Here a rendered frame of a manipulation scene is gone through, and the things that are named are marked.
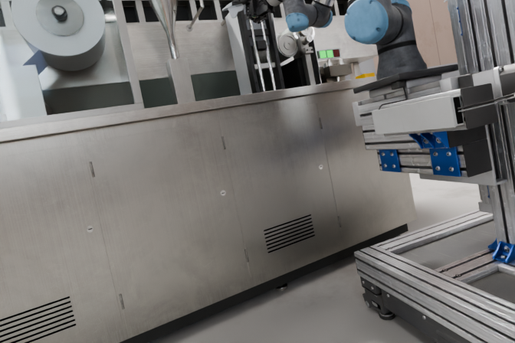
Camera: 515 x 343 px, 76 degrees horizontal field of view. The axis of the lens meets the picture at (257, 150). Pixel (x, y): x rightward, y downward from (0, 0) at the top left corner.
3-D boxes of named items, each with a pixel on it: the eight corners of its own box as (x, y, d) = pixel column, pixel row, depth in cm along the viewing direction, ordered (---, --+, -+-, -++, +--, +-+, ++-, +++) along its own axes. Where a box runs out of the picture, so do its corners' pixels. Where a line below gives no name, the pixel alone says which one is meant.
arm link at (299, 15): (319, 27, 117) (314, -5, 116) (300, 24, 109) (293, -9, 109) (303, 34, 123) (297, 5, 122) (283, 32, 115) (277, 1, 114)
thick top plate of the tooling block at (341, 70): (330, 76, 186) (329, 65, 186) (294, 90, 223) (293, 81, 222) (352, 73, 193) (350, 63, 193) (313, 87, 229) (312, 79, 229)
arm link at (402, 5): (422, 40, 105) (415, -2, 104) (405, 38, 96) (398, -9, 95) (386, 53, 114) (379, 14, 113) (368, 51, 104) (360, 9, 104)
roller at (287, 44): (280, 57, 177) (277, 34, 177) (260, 69, 200) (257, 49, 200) (299, 54, 182) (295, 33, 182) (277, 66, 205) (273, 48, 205)
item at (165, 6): (175, 113, 157) (151, -6, 154) (171, 117, 169) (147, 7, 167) (204, 109, 162) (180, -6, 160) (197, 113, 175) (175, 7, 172)
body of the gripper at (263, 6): (243, 21, 127) (264, 8, 118) (241, -2, 127) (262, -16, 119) (257, 24, 132) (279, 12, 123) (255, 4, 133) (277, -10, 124)
